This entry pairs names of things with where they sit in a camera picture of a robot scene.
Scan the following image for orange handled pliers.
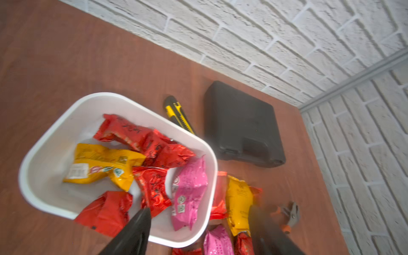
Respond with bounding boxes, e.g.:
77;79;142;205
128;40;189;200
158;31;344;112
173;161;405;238
270;202;300;234

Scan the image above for red tea bag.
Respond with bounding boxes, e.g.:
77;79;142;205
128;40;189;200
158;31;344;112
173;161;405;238
234;232;255;255
209;171;228;220
172;248;203;255
93;114;196;169

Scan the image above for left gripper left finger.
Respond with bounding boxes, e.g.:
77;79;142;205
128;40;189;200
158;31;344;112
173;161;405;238
99;208;152;255

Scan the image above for black plastic tool case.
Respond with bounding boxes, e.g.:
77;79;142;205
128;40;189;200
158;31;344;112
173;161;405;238
204;81;286;168

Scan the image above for red tea bag in box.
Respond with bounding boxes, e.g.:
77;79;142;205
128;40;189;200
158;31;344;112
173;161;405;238
93;114;196;169

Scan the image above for yellow tea bag packet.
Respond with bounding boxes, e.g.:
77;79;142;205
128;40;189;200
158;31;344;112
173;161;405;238
226;175;263;237

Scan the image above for yellow tea bag in box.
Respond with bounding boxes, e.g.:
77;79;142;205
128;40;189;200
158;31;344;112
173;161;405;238
63;143;146;192

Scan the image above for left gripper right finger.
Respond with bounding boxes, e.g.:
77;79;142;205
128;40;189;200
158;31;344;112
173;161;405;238
248;205;305;255

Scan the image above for red tea bag box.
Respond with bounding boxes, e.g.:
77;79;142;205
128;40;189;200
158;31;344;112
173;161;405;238
74;191;133;238
132;166;172;218

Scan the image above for pink tea bag packet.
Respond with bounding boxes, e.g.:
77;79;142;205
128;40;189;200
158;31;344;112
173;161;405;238
203;225;234;255

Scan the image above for red tea bag box middle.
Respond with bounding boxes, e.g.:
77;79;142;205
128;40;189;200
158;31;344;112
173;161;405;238
132;166;172;218

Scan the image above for white plastic storage box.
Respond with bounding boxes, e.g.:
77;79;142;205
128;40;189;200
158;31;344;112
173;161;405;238
19;92;218;248

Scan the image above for red tea bag box front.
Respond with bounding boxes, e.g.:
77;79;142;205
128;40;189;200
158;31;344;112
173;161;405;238
74;191;133;238

